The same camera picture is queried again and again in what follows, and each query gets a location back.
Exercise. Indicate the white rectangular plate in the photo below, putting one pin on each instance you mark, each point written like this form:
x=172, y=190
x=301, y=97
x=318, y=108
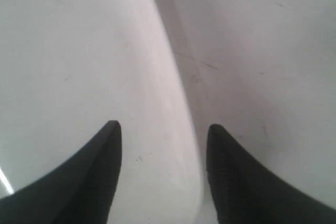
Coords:
x=70, y=66

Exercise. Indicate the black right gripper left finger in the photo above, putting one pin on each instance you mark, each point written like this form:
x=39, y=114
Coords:
x=80, y=190

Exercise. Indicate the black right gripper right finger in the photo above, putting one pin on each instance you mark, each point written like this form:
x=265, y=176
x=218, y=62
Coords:
x=244, y=191

